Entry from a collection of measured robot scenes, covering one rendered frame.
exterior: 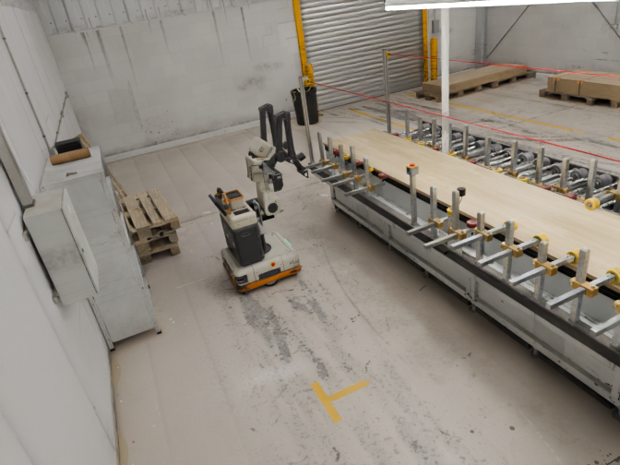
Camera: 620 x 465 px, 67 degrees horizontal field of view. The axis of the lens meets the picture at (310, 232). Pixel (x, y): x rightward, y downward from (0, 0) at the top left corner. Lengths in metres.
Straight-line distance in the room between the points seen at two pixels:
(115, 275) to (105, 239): 0.33
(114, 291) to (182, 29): 6.91
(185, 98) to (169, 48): 0.98
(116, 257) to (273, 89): 7.36
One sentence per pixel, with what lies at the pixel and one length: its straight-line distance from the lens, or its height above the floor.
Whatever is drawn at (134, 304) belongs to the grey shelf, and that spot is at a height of 0.37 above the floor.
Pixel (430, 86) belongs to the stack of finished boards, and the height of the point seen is 0.27.
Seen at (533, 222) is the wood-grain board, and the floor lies 0.90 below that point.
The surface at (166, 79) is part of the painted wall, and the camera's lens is 10.22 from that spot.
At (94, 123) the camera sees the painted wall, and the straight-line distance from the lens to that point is 10.23.
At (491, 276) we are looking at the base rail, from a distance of 3.35.
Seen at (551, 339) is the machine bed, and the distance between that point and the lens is 3.62.
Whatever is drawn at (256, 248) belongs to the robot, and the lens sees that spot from 4.46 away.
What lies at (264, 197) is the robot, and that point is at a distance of 4.48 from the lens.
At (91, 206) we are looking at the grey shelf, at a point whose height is 1.31.
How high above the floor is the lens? 2.54
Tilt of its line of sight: 27 degrees down
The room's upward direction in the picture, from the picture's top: 9 degrees counter-clockwise
